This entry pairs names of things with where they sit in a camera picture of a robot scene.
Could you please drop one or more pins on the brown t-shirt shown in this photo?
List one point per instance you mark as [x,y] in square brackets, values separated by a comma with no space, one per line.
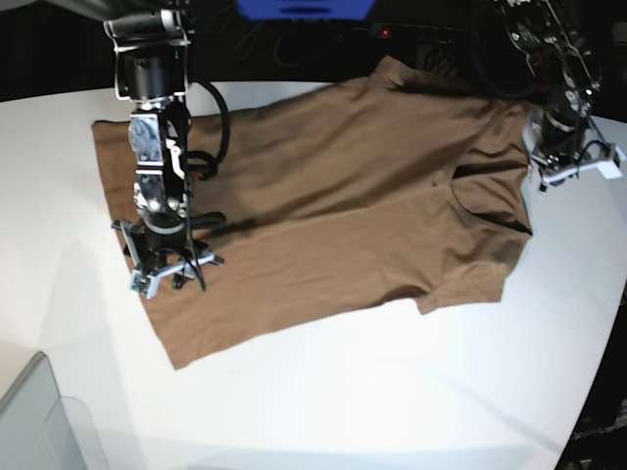
[398,185]

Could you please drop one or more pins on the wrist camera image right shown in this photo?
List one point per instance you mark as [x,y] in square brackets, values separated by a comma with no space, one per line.
[610,162]

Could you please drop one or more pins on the black power strip red light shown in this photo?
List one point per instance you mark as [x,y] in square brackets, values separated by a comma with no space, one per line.
[419,33]

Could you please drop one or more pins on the translucent plastic bin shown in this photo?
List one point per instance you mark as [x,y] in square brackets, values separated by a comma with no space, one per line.
[41,429]

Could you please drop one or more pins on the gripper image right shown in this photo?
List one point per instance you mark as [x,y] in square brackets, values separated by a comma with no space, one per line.
[559,152]

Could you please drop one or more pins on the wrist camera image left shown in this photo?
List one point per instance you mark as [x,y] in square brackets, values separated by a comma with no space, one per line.
[144,285]

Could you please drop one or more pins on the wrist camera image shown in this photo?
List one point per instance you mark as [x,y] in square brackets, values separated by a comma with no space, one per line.
[144,285]
[610,162]

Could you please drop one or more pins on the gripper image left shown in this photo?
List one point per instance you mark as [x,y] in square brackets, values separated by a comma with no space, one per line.
[175,254]

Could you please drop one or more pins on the blue box at top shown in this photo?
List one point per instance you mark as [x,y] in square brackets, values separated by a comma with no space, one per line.
[279,10]

